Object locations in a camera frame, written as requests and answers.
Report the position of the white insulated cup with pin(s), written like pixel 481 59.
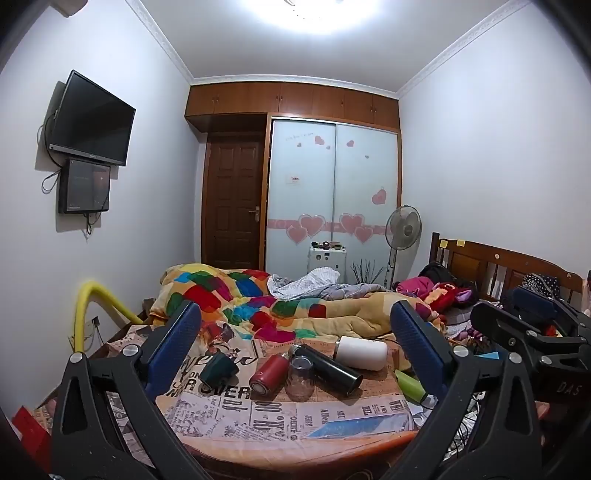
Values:
pixel 364 353

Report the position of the polka dot cloth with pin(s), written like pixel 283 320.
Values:
pixel 540 282

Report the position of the white air conditioner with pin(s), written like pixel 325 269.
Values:
pixel 68 6

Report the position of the ceiling lamp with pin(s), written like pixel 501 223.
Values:
pixel 318 14

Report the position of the wall socket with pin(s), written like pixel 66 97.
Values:
pixel 95 321

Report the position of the blue paper sheet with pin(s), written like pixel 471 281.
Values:
pixel 364 423

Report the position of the newspaper print bed sheet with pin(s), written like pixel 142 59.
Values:
pixel 258 415

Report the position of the red plush toy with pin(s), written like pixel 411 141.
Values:
pixel 450 295

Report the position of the black standing fan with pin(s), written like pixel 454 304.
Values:
pixel 404 227

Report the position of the dark green cup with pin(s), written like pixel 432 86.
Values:
pixel 219 370

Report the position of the dark dried twigs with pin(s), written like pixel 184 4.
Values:
pixel 364 272

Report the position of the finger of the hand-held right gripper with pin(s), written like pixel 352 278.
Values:
pixel 512 328
pixel 531 302

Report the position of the white small cabinet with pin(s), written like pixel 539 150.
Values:
pixel 328 264

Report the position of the wall-mounted black television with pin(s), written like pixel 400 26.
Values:
pixel 90 117

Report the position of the brown wooden door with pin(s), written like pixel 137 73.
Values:
pixel 234 203

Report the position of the wooden bed headboard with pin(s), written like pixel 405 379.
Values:
pixel 489 265

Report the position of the small black wall monitor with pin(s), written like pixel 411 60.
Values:
pixel 85 185

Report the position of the yellow foam tube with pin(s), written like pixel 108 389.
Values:
pixel 85 300

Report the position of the grey white cloth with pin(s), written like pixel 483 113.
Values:
pixel 314 281

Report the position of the colourful patchwork blanket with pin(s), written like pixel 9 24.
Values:
pixel 286 314

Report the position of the light green bottle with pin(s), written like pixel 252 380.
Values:
pixel 411 384

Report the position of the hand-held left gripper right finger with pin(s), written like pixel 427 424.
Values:
pixel 415 342

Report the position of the black thermos bottle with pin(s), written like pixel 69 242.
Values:
pixel 330 367

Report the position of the black bag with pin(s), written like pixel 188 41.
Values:
pixel 436 271

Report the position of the wardrobe with heart stickers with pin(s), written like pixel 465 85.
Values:
pixel 332 184

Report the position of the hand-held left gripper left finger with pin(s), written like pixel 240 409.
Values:
pixel 178 344

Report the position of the clear glass cup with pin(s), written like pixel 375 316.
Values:
pixel 300 381

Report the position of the red insulated cup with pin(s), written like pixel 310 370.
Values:
pixel 268 374

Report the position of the pink cloth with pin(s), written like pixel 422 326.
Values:
pixel 415 285

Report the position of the red box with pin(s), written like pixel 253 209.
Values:
pixel 32 436

